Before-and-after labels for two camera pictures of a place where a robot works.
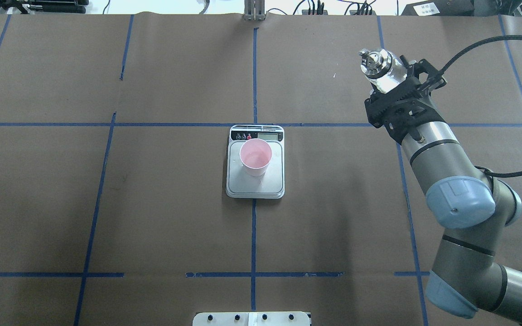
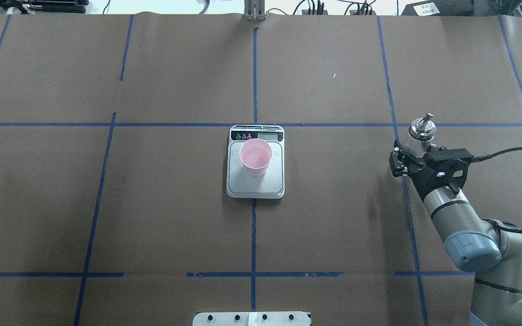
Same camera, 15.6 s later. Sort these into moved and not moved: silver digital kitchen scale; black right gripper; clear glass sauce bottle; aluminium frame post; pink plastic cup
Moved: clear glass sauce bottle; black right gripper
Not moved: aluminium frame post; silver digital kitchen scale; pink plastic cup
